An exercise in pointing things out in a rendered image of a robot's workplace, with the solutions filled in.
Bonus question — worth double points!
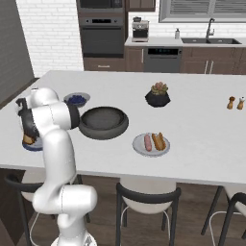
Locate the brown pepper shaker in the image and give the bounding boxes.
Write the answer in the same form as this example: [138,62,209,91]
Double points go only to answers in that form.
[226,95,236,111]

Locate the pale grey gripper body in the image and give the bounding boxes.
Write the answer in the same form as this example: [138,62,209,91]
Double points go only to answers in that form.
[18,109,34,137]

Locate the silver coffee machine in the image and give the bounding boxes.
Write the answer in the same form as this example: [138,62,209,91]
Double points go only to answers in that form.
[131,16,151,43]

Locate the grey plate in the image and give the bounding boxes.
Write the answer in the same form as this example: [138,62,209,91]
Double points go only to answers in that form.
[21,136,44,152]
[132,132,171,158]

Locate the pink sausage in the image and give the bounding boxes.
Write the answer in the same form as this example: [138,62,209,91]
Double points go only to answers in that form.
[143,134,154,153]

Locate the grey dishwasher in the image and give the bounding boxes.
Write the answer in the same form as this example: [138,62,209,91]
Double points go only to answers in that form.
[143,46,184,74]

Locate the black and white stool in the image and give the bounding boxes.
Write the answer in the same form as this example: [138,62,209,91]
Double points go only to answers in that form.
[201,184,246,246]
[3,168,91,246]
[114,176,183,246]

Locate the dark sink tap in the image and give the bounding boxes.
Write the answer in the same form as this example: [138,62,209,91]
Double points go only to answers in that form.
[206,17,216,40]

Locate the succulent in black pot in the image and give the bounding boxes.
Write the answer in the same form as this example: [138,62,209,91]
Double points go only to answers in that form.
[144,81,172,109]

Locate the black microwave oven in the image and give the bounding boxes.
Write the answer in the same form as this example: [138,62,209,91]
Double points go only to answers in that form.
[76,0,126,13]

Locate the window with grey blinds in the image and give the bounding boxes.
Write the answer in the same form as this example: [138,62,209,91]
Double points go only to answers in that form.
[159,0,246,24]

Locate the white-topped salt shaker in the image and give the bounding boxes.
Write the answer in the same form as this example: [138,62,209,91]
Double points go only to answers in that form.
[236,95,246,111]

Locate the brown wall cupboard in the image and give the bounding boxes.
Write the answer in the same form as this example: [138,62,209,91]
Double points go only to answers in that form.
[125,0,157,13]

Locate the dark sink basin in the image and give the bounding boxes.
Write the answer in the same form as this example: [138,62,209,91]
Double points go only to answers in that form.
[181,37,243,45]

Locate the black wall oven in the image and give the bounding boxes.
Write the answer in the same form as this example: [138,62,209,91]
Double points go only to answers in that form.
[78,15,126,60]

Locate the large dark grey bowl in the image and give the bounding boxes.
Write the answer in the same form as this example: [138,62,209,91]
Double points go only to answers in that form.
[78,106,130,141]

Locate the brown oven cupboard column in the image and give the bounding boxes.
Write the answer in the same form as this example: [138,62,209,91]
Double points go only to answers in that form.
[75,0,130,72]

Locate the brown hot dog bun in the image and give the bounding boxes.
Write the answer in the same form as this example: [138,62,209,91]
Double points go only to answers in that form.
[22,134,36,146]
[151,132,167,152]

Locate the brown base cupboards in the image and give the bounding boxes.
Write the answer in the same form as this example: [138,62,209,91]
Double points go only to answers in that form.
[124,45,246,76]

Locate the small bowl of blueberries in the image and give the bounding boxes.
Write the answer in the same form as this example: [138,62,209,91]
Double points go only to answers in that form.
[62,91,91,109]

